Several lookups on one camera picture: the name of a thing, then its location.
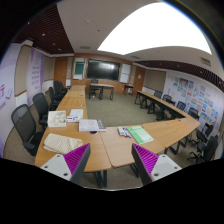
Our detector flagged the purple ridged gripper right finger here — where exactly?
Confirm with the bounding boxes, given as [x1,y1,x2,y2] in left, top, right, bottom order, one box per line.
[130,143,183,187]

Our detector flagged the black chair behind front desk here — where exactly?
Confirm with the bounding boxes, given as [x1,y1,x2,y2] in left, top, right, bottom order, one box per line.
[89,79,99,96]

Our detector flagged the white paper sheets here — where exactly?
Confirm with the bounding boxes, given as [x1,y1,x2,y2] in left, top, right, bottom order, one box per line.
[66,109,83,122]

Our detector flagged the large black wall screen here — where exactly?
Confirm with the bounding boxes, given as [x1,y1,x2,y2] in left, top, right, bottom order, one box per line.
[86,59,120,81]

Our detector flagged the black office chair nearest left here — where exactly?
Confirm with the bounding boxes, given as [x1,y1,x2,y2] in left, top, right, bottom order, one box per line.
[11,104,43,156]

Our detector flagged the green board left of screen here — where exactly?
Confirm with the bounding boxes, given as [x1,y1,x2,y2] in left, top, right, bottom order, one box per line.
[74,62,84,75]

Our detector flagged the beige folded towel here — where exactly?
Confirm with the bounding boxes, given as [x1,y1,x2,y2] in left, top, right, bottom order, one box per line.
[43,133,83,154]

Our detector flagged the purple wall banner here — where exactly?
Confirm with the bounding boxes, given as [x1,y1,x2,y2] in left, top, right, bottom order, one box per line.
[26,48,44,106]

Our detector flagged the small desk at front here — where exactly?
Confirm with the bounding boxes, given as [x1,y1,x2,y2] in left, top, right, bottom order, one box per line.
[98,84,114,100]

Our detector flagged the white book stack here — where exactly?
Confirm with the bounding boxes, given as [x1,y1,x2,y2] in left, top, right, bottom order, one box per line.
[79,119,106,132]

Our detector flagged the green paper folder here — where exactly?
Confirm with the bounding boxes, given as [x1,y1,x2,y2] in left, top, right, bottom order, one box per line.
[127,126,153,144]

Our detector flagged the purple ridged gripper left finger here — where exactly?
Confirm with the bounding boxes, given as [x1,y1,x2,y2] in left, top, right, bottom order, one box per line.
[39,142,92,186]

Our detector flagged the black office chair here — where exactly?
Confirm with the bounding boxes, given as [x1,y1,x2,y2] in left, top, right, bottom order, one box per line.
[32,93,49,129]
[49,87,59,111]
[11,104,43,156]
[189,125,218,164]

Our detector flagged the pens and small box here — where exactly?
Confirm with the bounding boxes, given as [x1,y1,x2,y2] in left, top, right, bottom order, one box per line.
[117,126,131,138]

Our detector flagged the white whiteboard right of screen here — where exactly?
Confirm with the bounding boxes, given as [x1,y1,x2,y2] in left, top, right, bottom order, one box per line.
[119,64,131,83]

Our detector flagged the colourful wall posters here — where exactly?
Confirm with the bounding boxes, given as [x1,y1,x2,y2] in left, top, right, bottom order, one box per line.
[163,72,224,130]

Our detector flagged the black office chair right near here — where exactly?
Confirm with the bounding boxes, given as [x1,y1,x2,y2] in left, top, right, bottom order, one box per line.
[189,125,218,164]

